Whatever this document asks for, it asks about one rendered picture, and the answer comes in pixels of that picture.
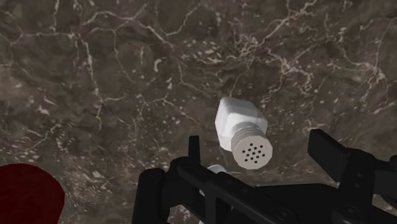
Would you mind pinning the dark red round object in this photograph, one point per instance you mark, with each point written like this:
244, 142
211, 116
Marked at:
28, 195

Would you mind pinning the white salt shaker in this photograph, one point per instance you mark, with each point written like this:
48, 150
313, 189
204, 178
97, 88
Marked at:
240, 130

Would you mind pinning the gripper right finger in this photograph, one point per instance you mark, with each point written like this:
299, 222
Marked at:
356, 173

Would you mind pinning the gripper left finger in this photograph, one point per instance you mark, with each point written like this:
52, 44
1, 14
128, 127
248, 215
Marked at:
173, 189

